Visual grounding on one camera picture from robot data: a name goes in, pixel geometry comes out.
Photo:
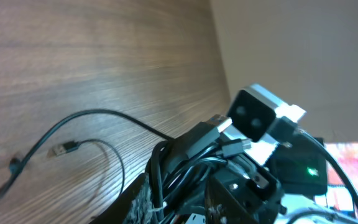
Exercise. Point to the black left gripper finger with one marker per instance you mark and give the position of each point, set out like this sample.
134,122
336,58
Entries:
133,206

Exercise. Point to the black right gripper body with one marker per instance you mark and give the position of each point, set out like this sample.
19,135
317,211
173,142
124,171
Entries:
240,192

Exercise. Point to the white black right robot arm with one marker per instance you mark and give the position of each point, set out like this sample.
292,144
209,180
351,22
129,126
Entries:
300,169

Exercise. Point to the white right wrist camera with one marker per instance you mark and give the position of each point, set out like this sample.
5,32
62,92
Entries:
263,118

